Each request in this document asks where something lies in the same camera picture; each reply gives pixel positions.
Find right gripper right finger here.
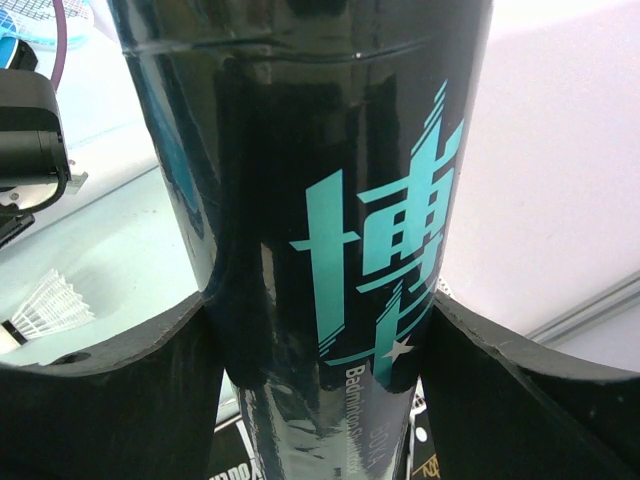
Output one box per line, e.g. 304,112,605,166
421,293,639,479

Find shuttlecock at table centre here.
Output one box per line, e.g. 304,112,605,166
1,269,95,354

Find light blue racket left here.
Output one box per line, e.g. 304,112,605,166
1,0,120,52

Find black shuttlecock tube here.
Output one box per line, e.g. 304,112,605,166
109,1,493,479

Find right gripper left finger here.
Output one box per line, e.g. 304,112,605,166
1,295,222,479

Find black racket cover front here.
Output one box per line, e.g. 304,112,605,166
207,384,442,479

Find right aluminium frame post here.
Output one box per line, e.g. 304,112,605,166
525,271,639,347

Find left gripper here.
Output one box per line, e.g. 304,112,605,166
1,39,70,246

